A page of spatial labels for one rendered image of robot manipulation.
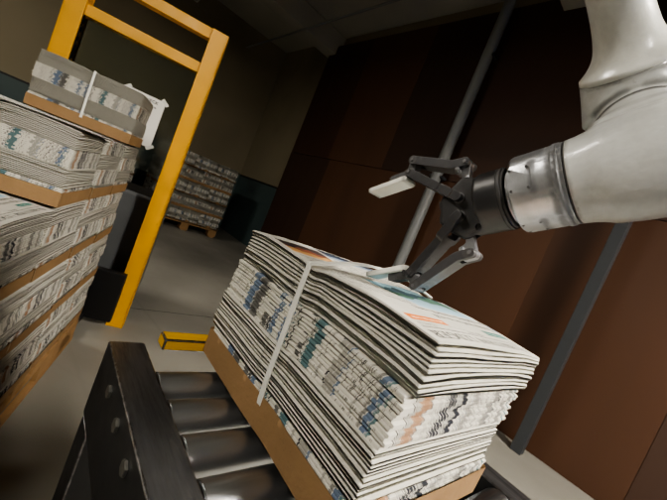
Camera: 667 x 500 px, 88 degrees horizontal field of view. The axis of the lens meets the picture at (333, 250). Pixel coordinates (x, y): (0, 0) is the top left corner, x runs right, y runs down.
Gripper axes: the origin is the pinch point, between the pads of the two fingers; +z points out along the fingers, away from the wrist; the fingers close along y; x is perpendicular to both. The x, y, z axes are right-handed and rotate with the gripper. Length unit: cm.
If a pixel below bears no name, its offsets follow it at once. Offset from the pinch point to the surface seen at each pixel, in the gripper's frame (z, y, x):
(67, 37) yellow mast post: 167, -126, -45
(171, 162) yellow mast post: 167, -82, 14
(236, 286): 18.6, 9.4, -13.0
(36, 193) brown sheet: 87, -17, -39
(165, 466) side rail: 6.8, 30.7, -24.4
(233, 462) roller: 8.5, 32.1, -15.6
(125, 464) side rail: 10.2, 31.0, -27.0
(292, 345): 2.5, 18.3, -13.1
